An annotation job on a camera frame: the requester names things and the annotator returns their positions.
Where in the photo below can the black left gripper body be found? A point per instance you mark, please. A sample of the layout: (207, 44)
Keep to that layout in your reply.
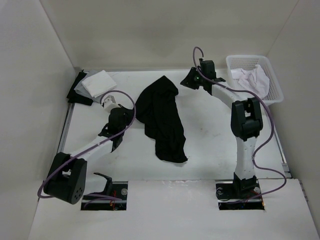
(128, 118)

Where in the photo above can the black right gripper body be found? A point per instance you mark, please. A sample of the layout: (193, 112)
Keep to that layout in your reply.
(204, 79)

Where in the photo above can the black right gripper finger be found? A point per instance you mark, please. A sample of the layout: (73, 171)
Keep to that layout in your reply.
(193, 73)
(190, 83)

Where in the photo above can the black tank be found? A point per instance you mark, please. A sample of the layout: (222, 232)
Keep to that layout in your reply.
(74, 97)
(156, 108)

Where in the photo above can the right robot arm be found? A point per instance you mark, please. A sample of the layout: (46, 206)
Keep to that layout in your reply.
(246, 123)

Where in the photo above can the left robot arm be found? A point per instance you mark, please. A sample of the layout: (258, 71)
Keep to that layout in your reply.
(67, 178)

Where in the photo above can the folded white tank top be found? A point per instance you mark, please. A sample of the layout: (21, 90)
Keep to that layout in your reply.
(98, 84)

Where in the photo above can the crumpled white tank top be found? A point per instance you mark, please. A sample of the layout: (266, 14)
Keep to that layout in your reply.
(254, 80)

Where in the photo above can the folded grey tank top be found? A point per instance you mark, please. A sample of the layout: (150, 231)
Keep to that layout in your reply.
(80, 89)

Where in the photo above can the folded black tank top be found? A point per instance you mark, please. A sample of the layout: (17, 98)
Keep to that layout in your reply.
(74, 97)

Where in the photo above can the white plastic mesh basket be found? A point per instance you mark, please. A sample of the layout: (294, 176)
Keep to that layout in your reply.
(248, 62)

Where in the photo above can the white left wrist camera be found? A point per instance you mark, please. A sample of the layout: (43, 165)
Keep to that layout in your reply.
(108, 103)

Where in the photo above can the left metal table rail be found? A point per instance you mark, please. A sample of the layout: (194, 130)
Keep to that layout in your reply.
(68, 115)

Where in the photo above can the metal table rail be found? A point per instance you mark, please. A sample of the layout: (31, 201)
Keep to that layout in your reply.
(285, 166)
(68, 115)

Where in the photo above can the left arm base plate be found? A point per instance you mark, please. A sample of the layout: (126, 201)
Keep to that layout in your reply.
(114, 198)

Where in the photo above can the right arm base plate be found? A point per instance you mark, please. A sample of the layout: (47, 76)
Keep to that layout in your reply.
(240, 200)

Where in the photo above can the right metal table rail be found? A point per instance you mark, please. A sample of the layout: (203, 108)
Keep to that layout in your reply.
(285, 166)

